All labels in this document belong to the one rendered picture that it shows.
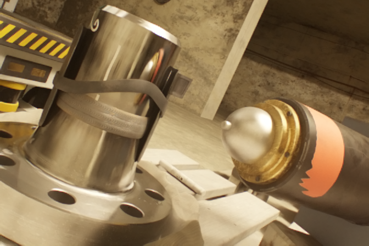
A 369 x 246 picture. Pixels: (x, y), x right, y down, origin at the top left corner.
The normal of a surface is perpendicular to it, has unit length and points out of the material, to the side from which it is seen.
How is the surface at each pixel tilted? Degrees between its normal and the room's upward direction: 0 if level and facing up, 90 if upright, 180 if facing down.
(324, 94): 90
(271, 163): 111
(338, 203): 122
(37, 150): 78
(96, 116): 86
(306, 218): 90
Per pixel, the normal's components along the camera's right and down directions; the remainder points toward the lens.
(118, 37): -0.17, 0.00
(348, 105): -0.47, -0.15
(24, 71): 0.84, 0.41
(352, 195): 0.28, 0.43
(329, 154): 0.49, -0.06
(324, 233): -0.83, -0.34
